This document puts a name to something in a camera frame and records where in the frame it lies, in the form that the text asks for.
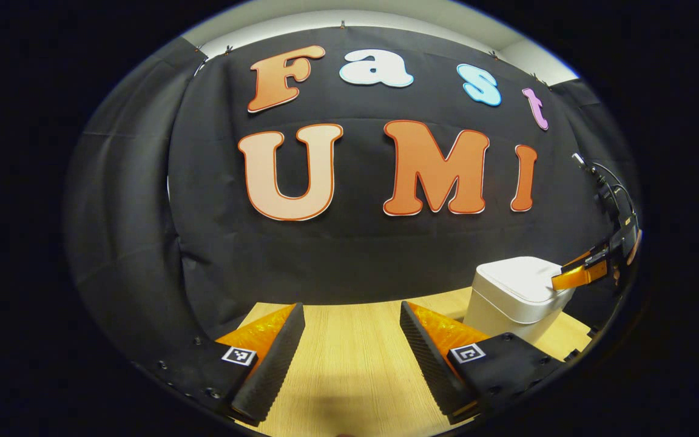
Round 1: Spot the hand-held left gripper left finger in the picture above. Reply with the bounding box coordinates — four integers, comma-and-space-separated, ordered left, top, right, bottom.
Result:
155, 302, 306, 427

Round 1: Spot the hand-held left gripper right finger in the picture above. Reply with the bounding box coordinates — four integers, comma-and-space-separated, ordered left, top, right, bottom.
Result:
399, 300, 566, 425

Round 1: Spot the wooden desktop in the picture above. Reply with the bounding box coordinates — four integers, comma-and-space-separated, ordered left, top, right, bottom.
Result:
216, 286, 593, 437

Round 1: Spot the white desktop garbage bin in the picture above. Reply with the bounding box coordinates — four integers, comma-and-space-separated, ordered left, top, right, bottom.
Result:
464, 256, 576, 347

